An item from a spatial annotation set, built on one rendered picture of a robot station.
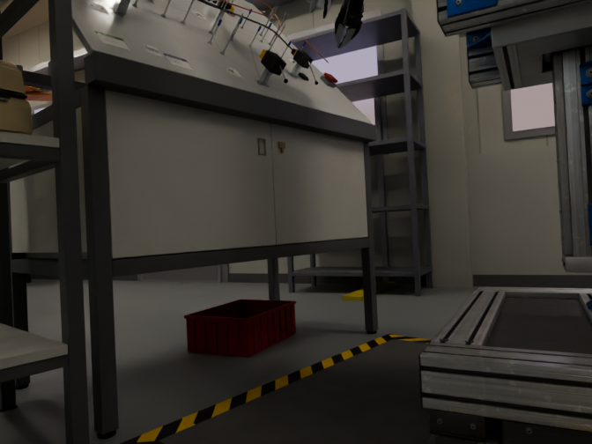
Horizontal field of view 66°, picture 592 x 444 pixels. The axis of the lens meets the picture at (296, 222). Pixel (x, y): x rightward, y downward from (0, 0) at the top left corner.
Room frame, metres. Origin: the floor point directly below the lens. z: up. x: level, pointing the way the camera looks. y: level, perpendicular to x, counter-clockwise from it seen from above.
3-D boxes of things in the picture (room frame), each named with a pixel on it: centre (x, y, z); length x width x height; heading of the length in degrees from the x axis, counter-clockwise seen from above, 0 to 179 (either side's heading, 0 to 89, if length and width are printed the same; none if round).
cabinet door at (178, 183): (1.26, 0.25, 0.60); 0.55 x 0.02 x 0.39; 139
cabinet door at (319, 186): (1.67, -0.11, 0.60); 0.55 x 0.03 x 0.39; 139
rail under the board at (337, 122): (1.45, 0.06, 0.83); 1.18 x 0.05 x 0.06; 139
